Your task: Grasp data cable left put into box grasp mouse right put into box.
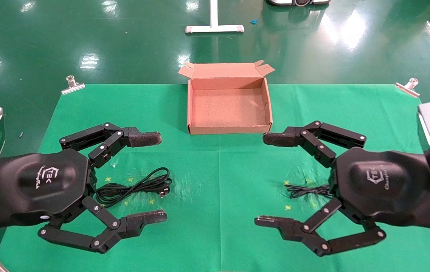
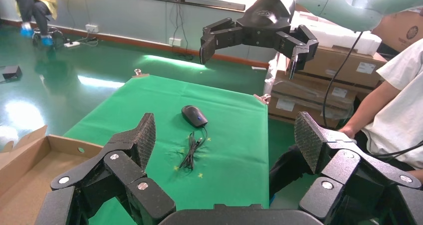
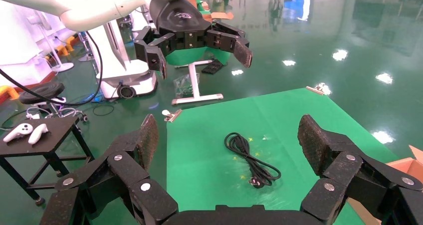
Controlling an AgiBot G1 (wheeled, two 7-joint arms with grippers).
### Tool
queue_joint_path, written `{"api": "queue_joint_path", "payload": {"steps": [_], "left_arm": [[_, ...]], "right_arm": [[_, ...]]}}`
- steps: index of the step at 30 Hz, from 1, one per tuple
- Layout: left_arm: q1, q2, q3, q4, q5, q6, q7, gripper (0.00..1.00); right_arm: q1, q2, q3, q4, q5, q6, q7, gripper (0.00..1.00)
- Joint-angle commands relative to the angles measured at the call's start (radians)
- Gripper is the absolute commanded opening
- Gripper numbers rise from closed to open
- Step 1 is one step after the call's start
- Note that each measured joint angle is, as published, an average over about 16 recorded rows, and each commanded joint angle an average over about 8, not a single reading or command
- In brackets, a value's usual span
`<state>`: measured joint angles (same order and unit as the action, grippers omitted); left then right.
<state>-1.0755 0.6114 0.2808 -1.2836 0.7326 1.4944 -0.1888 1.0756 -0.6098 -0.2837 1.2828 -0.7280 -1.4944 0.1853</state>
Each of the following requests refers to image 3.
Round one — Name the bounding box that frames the white robot base with column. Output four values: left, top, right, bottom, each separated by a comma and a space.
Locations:
86, 20, 158, 100

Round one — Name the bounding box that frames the metal binder clip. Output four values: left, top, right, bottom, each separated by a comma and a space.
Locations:
305, 83, 331, 96
162, 109, 183, 123

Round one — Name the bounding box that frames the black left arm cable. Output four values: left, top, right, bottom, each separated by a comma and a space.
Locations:
0, 31, 104, 107

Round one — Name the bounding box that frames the black small side table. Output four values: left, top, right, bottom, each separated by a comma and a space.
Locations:
0, 116, 95, 207

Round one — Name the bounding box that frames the yellow plastic floor guard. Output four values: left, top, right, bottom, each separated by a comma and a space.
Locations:
0, 85, 20, 102
54, 35, 78, 57

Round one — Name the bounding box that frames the black data cable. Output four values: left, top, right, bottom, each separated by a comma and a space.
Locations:
224, 132, 282, 190

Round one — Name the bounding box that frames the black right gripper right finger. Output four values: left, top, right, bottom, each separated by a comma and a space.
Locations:
297, 113, 423, 225

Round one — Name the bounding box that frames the white floor stand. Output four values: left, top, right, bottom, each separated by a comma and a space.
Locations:
33, 15, 75, 73

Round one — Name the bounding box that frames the white table leg with bag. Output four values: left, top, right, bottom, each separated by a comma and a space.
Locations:
171, 60, 224, 105

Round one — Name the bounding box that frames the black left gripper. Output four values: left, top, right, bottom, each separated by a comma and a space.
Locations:
133, 0, 254, 81

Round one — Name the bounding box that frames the clear plastic bag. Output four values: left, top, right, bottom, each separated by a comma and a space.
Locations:
173, 73, 201, 99

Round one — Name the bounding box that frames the black round stool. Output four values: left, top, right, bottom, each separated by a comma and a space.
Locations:
18, 81, 89, 123

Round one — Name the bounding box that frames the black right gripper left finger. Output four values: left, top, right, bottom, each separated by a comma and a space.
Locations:
39, 113, 180, 225

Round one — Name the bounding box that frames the green table cloth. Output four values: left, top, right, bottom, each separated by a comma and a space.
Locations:
166, 88, 399, 225

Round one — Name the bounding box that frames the brown cardboard carton flap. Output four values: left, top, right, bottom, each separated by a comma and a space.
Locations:
202, 11, 234, 22

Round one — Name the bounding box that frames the green covered table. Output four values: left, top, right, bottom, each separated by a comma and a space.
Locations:
165, 46, 232, 67

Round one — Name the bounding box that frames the white handheld controller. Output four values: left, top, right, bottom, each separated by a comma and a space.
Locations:
2, 123, 34, 144
28, 123, 49, 146

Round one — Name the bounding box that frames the brown cardboard box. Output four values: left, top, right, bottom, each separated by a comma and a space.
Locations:
347, 145, 423, 225

